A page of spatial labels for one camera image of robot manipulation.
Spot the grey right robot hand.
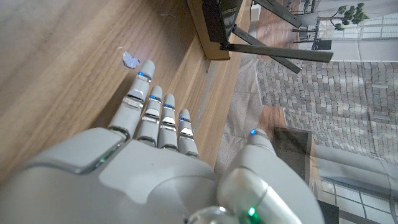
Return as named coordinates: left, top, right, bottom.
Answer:
left=0, top=58, right=326, bottom=224

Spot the black router with antennas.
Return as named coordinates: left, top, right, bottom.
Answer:
left=201, top=0, right=334, bottom=75

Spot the flat brown cardboard box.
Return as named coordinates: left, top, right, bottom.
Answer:
left=186, top=0, right=252, bottom=62

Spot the small crumpled white scrap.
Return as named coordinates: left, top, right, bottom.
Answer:
left=122, top=50, right=141, bottom=70

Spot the white power strip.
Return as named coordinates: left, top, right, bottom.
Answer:
left=249, top=2, right=262, bottom=22

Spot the printed office scene backdrop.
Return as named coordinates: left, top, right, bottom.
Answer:
left=214, top=0, right=398, bottom=224

